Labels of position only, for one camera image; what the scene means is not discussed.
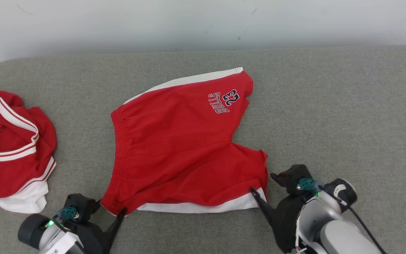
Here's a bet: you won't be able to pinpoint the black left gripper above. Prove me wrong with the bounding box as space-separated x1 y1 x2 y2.
69 208 128 254

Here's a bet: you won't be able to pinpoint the red white Bulls shorts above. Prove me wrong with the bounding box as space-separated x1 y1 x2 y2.
100 67 269 216

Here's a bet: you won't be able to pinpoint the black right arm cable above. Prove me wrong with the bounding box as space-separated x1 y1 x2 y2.
316 185 388 254

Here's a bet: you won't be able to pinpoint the teal camera connector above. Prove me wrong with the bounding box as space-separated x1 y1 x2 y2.
53 207 79 221
296 177 325 194

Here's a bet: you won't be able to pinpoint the red white Bulls jersey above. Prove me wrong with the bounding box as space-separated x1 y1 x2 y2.
0 86 57 214

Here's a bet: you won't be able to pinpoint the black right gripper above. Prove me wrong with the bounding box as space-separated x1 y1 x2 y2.
251 188 311 254

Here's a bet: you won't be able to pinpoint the teal right camera connector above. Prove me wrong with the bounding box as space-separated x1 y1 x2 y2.
296 177 325 194

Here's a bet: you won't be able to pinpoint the teal left camera connector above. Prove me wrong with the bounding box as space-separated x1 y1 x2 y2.
53 207 79 221

